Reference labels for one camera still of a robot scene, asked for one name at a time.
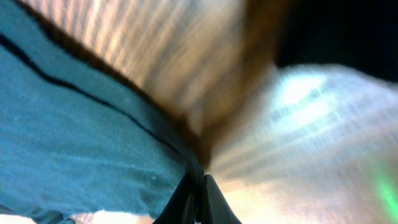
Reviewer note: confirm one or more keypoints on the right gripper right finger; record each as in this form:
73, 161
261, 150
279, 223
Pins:
215, 209

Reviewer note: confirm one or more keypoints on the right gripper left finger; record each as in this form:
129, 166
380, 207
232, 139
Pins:
181, 207

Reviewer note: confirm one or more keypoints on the black t-shirt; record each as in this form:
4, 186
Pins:
73, 139

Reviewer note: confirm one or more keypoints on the light blue t-shirt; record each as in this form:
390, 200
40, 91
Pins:
316, 144

